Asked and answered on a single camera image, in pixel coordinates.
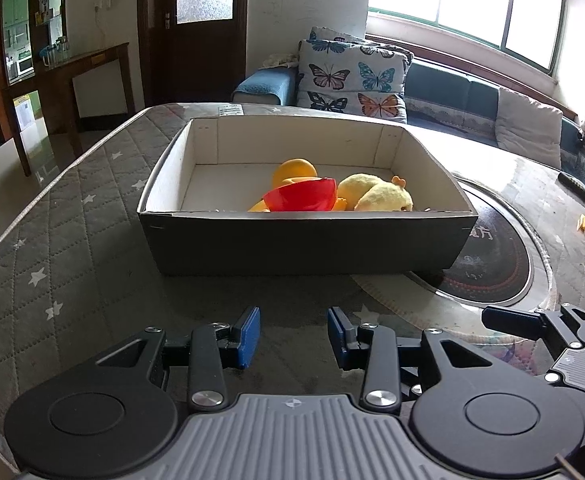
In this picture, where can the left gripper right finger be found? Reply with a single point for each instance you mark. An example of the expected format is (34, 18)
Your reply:
(373, 349)

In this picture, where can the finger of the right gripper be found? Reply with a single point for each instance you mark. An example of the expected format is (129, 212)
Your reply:
(528, 325)

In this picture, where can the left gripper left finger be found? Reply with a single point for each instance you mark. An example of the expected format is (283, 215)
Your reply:
(212, 349)

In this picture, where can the yellow plush chick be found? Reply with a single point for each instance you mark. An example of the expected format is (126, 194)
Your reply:
(365, 192)

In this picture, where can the round induction cooktop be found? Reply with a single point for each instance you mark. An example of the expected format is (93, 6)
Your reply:
(501, 264)

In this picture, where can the small yellow toy piece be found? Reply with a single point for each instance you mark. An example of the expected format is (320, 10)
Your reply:
(581, 223)

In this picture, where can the black remote control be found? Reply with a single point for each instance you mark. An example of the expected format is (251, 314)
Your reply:
(572, 184)

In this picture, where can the grey cardboard box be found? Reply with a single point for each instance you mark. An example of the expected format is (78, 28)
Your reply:
(255, 195)

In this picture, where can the grey star quilted table cover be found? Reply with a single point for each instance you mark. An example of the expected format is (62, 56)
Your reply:
(94, 344)

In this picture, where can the grey sofa cushion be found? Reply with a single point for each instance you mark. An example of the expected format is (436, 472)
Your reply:
(529, 128)

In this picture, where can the silver remote control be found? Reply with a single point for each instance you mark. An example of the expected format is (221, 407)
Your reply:
(230, 109)

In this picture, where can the blue sofa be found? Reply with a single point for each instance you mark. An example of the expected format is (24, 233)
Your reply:
(437, 98)

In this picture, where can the butterfly print cushion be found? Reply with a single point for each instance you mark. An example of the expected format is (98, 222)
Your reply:
(345, 74)

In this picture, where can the wooden console table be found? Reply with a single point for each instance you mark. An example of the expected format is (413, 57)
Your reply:
(59, 79)

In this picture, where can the dark wooden door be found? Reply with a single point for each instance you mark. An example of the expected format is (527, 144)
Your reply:
(191, 50)

